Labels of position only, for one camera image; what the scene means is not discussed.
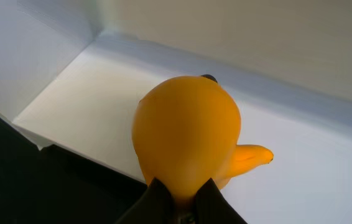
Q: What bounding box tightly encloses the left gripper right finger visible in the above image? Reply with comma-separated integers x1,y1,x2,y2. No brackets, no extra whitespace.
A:
194,177,248,224

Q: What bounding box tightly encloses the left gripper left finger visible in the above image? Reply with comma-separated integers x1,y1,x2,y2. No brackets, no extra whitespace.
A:
115,177,175,224

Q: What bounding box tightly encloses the yellow rubber duck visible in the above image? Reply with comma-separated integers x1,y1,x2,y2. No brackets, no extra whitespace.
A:
131,73,275,203

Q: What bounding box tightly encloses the white shelf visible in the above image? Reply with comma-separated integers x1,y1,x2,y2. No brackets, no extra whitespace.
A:
0,0,352,224

